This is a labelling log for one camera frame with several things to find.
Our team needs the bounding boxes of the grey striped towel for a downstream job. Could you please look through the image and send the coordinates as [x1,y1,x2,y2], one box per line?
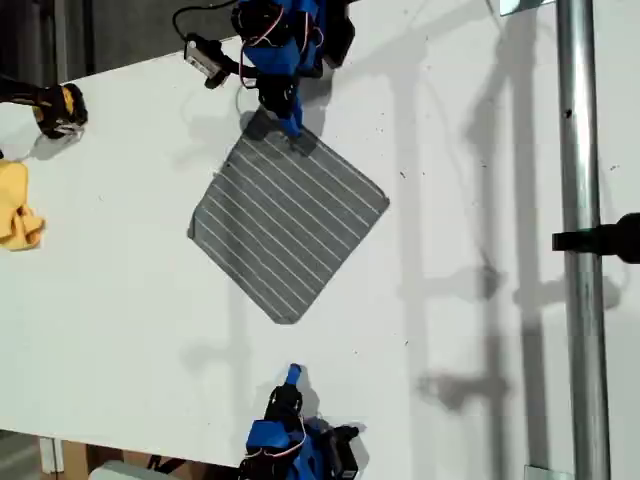
[187,110,391,326]

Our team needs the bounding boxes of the white box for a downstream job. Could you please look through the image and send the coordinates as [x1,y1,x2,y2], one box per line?
[88,459,166,480]

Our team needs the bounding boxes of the brown cardboard box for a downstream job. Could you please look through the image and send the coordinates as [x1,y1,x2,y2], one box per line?
[59,440,151,480]

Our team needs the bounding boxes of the black and yellow clamp tool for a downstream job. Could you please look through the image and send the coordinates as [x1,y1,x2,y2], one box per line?
[0,73,90,141]

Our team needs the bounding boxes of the white table leg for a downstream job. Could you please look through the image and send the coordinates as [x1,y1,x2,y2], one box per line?
[38,437,65,474]

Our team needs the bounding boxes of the yellow cloth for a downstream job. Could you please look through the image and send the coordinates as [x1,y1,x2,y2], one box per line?
[0,158,47,252]

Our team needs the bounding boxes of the black camera stalk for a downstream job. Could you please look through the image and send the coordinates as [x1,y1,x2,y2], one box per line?
[219,54,261,91]
[324,424,362,444]

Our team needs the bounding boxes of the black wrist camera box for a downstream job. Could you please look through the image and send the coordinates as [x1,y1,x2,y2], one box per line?
[333,437,360,479]
[183,32,226,90]

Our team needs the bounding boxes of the black camera cable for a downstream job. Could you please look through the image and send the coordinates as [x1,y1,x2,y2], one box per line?
[172,0,241,39]

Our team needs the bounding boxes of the steel post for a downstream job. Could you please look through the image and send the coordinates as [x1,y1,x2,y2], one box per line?
[555,0,614,480]

